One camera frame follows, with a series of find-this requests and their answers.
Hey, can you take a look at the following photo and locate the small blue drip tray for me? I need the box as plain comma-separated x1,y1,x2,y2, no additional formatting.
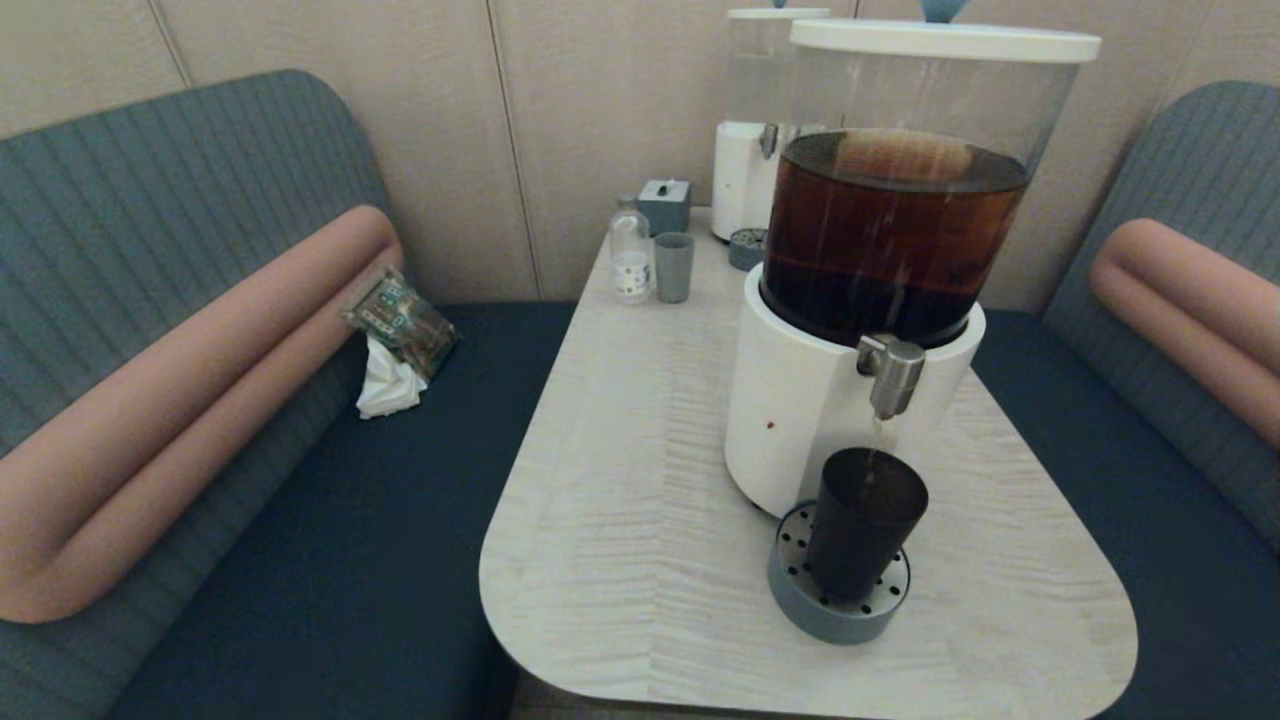
728,227,771,271

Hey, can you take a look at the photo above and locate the large tea beverage dispenser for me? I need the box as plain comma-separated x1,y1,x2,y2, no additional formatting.
724,0,1101,521

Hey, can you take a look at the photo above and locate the clear plastic water bottle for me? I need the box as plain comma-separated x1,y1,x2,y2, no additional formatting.
609,194,654,305

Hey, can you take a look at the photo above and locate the teal upholstered bench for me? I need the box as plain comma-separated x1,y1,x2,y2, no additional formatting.
0,68,576,720
972,80,1280,720

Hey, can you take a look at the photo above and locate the crumpled white tissue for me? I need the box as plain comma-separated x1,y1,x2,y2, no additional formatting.
354,335,429,419

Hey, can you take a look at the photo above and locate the empty white beverage dispenser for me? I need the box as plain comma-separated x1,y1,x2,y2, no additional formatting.
711,5,831,243

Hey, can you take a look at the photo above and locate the grey-blue small cup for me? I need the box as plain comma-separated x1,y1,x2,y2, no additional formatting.
653,232,695,304

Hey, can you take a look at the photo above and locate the blue tissue box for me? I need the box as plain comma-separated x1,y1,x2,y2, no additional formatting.
637,178,692,236

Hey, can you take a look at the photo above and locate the blue perforated drip tray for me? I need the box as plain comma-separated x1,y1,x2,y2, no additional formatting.
767,500,911,645

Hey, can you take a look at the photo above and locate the printed plastic tissue packet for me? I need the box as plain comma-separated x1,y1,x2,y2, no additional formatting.
342,267,461,381

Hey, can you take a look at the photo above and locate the dark grey tall cup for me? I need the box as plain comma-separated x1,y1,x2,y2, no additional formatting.
806,447,929,601

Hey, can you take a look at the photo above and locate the pink bolster cushion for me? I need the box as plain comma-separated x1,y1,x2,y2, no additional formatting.
1090,218,1280,448
0,205,403,626

